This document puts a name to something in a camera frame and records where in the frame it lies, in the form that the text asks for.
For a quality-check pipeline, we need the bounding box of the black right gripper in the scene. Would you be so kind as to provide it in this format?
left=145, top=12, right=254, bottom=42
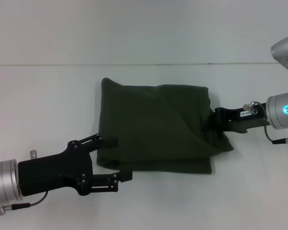
left=214, top=102, right=270, bottom=134

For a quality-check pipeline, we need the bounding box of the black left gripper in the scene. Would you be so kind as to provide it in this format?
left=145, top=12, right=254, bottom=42
left=17, top=134, right=133, bottom=197

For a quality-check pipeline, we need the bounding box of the dark green t-shirt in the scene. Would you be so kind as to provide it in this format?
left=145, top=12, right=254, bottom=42
left=96, top=77, right=234, bottom=175

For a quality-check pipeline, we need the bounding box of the silver right connector plug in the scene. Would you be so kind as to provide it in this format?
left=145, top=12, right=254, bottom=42
left=243, top=101, right=260, bottom=114

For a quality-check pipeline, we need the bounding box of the dark red left arm cable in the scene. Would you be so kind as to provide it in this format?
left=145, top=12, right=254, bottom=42
left=11, top=191, right=49, bottom=209

